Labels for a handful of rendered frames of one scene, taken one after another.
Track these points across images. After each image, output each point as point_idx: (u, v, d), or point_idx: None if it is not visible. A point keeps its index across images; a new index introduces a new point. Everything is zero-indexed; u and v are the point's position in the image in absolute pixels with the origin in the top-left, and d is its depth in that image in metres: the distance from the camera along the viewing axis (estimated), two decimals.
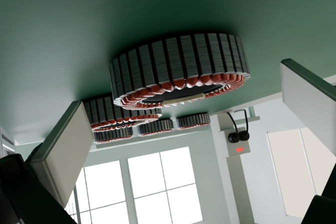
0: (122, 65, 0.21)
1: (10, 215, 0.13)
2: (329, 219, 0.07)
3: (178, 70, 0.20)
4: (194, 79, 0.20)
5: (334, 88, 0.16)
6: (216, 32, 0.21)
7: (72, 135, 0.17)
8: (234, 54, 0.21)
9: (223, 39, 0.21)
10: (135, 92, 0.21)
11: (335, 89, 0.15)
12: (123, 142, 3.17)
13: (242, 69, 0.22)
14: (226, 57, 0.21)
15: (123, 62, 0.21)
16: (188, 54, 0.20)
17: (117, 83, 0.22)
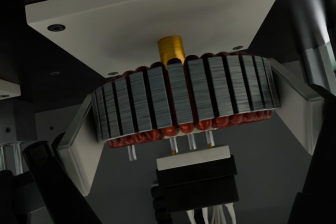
0: (107, 99, 0.15)
1: (39, 199, 0.14)
2: (314, 214, 0.07)
3: (185, 110, 0.14)
4: (208, 121, 0.14)
5: (309, 86, 0.16)
6: (237, 52, 0.16)
7: (91, 126, 0.18)
8: (263, 83, 0.15)
9: (247, 63, 0.15)
10: (125, 136, 0.15)
11: (311, 87, 0.16)
12: None
13: (272, 103, 0.16)
14: (252, 89, 0.15)
15: (108, 94, 0.15)
16: (199, 87, 0.14)
17: (101, 122, 0.16)
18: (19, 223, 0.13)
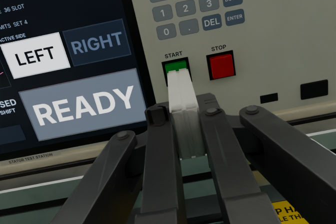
0: None
1: None
2: (248, 213, 0.08)
3: None
4: None
5: (205, 95, 0.18)
6: None
7: None
8: None
9: None
10: None
11: (205, 96, 0.18)
12: None
13: None
14: None
15: None
16: None
17: None
18: (132, 182, 0.14)
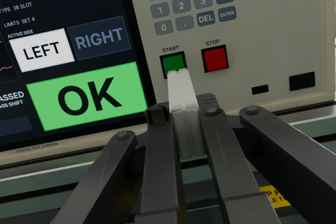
0: None
1: None
2: (248, 213, 0.08)
3: None
4: None
5: (205, 95, 0.18)
6: None
7: None
8: None
9: None
10: None
11: (205, 96, 0.18)
12: None
13: None
14: None
15: None
16: None
17: None
18: (132, 182, 0.14)
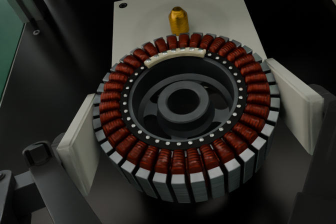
0: (261, 160, 0.17)
1: (39, 199, 0.14)
2: (314, 214, 0.07)
3: (196, 186, 0.15)
4: (175, 173, 0.15)
5: (309, 86, 0.16)
6: None
7: (91, 126, 0.18)
8: (121, 172, 0.17)
9: (137, 188, 0.18)
10: (252, 142, 0.16)
11: (311, 87, 0.16)
12: None
13: (108, 154, 0.17)
14: (132, 179, 0.17)
15: (259, 164, 0.17)
16: (182, 194, 0.16)
17: (272, 137, 0.17)
18: (19, 223, 0.13)
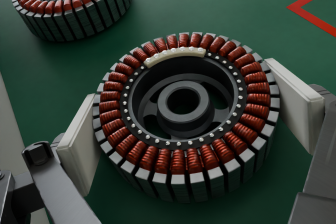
0: (261, 160, 0.17)
1: (39, 199, 0.14)
2: (314, 215, 0.07)
3: (196, 187, 0.15)
4: (175, 173, 0.15)
5: (309, 86, 0.16)
6: None
7: (91, 126, 0.18)
8: (121, 172, 0.17)
9: (137, 188, 0.18)
10: (252, 142, 0.16)
11: (311, 87, 0.16)
12: None
13: (108, 154, 0.17)
14: (132, 180, 0.17)
15: (259, 164, 0.17)
16: (182, 195, 0.16)
17: (272, 137, 0.17)
18: (19, 223, 0.13)
